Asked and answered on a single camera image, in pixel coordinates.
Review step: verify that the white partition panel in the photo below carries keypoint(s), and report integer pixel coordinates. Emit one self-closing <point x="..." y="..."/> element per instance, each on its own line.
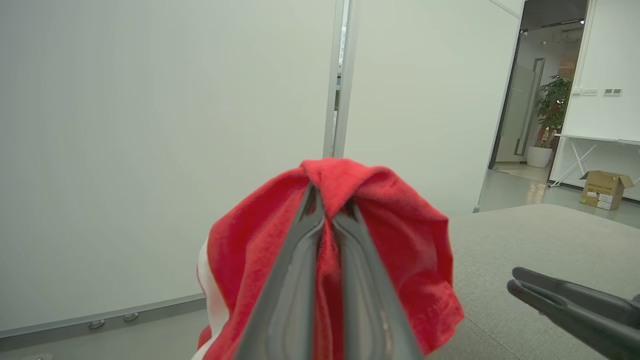
<point x="430" y="110"/>
<point x="150" y="150"/>

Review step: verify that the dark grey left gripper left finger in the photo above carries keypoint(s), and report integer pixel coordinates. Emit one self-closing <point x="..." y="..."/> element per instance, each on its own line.
<point x="287" y="300"/>

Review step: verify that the green leafy indoor plant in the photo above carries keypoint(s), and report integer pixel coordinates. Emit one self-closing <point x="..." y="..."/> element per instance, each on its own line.
<point x="554" y="105"/>

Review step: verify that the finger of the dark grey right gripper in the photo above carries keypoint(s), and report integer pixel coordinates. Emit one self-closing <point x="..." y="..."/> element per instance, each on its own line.
<point x="575" y="290"/>
<point x="585" y="320"/>

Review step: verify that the white wall switch panel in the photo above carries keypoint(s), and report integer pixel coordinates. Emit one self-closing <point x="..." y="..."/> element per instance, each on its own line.
<point x="586" y="92"/>

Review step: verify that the grey fabric sofa seat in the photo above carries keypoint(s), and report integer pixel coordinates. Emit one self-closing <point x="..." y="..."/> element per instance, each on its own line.
<point x="530" y="240"/>

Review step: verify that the white folding table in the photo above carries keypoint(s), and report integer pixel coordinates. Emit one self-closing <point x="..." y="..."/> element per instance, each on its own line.
<point x="595" y="138"/>

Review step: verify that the white plant pot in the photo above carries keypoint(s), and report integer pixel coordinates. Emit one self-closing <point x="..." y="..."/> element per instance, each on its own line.
<point x="539" y="156"/>

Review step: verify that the round metal partition foot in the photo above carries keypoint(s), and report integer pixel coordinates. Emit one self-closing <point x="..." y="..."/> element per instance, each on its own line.
<point x="131" y="316"/>
<point x="96" y="324"/>

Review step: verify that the open cardboard box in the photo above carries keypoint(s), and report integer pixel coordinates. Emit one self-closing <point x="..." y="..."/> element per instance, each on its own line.
<point x="606" y="190"/>

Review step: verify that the red towel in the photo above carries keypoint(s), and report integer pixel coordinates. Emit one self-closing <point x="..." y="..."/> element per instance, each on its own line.
<point x="405" y="260"/>

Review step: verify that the aluminium partition post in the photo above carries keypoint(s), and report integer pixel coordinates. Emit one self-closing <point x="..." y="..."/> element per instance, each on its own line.
<point x="333" y="75"/>
<point x="348" y="75"/>

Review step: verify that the grey wall control panel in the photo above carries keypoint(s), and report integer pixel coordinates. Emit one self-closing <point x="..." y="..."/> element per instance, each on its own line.
<point x="612" y="92"/>

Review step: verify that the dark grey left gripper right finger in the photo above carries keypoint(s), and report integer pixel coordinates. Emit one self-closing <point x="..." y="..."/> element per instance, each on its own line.
<point x="372" y="310"/>

